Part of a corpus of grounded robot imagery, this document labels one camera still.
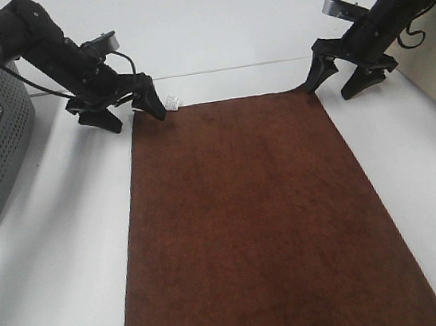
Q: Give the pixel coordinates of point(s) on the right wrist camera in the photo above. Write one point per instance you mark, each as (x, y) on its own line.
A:
(343, 10)

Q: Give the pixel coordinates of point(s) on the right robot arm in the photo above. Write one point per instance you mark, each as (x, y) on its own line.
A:
(364, 43)

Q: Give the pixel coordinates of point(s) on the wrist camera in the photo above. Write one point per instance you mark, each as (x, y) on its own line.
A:
(101, 46)
(343, 10)

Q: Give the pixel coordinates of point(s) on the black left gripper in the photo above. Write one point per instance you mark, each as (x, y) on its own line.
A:
(93, 83)

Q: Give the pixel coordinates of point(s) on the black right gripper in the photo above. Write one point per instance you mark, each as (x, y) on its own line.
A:
(363, 44)

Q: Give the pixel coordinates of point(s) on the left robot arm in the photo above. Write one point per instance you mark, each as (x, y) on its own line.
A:
(27, 31)

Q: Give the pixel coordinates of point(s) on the brown towel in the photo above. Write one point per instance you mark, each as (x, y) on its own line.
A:
(254, 212)

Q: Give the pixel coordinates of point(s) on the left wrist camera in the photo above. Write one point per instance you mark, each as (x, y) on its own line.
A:
(101, 46)

